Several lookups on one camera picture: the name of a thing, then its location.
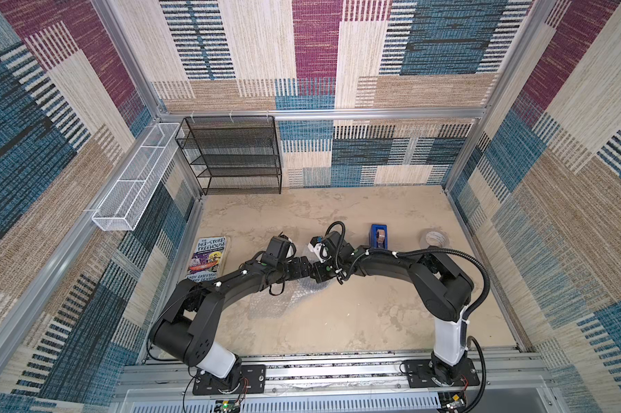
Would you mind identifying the clear bubble wrap sheet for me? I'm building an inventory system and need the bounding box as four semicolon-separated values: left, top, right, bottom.
245;247;328;320

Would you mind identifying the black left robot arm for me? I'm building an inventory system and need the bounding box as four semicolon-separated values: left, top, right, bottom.
149;256;317;383

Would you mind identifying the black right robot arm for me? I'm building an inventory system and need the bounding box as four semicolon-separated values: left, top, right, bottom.
310;247;491;386

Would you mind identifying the blue tape dispenser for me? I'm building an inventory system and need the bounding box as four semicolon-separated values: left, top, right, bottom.
369;224;388;250

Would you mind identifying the Treehouse paperback book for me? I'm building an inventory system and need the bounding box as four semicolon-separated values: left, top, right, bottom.
187;236;229;282

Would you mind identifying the clear packing tape roll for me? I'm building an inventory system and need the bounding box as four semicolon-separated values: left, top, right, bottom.
419;229;450;249

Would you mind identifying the black mesh shelf rack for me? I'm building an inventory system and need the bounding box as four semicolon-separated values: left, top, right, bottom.
176;116;283;195

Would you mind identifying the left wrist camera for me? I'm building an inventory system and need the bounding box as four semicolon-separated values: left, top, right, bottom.
261;234;296;267

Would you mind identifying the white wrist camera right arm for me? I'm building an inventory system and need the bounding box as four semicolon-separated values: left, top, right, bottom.
309;231;341;263

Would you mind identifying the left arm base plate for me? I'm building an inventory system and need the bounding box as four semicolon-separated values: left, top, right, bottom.
192;364;267;396

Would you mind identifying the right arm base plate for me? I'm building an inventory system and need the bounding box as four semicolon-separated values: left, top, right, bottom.
400;358;481;388

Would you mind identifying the white wire mesh basket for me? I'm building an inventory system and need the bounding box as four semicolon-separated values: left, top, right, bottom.
92;123;181;232

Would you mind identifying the aluminium front rail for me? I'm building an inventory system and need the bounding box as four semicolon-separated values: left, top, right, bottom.
109;348;563;412

